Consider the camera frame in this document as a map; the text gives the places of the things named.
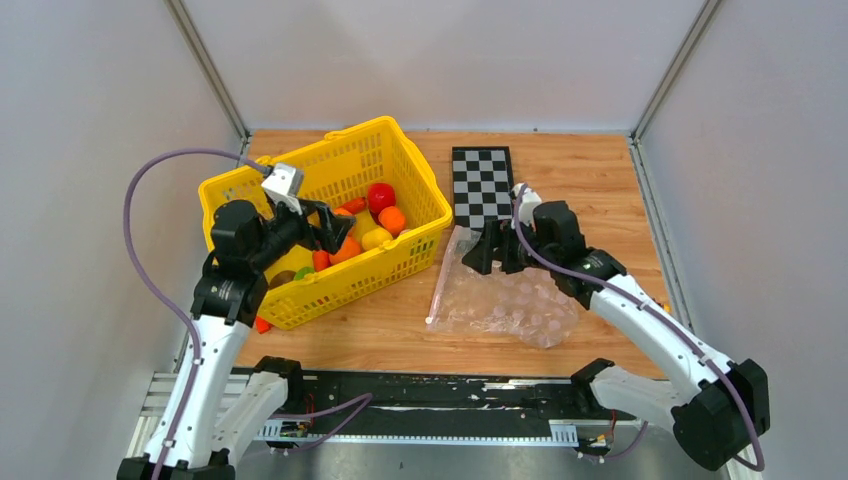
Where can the black white checkerboard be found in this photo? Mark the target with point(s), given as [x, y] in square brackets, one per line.
[482, 180]

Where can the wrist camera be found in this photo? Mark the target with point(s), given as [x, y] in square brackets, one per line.
[282, 186]
[525, 200]

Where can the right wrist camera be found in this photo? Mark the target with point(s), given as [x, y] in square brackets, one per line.
[525, 200]

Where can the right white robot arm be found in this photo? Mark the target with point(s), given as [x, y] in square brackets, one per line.
[716, 408]

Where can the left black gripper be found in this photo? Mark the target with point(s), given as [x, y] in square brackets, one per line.
[333, 228]

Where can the orange carrot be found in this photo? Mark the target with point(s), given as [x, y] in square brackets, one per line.
[355, 206]

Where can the small orange item on table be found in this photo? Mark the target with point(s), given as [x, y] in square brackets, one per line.
[262, 325]

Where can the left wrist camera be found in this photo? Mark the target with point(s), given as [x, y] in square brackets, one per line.
[282, 186]

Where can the yellow lemon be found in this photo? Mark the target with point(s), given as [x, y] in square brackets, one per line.
[375, 238]

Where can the red apple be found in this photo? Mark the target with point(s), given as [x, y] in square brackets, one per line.
[380, 196]

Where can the clear zip top bag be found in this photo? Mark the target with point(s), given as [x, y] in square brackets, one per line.
[526, 305]

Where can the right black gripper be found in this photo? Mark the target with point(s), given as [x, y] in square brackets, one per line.
[496, 235]

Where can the orange tangerine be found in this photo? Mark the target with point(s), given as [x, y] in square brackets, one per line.
[349, 249]
[393, 220]

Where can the green vegetable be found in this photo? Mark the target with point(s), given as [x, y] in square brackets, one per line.
[303, 273]

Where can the brown kiwi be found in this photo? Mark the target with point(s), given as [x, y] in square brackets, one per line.
[281, 278]

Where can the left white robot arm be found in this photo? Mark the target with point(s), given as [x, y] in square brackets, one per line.
[194, 440]

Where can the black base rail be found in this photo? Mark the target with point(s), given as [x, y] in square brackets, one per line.
[436, 409]

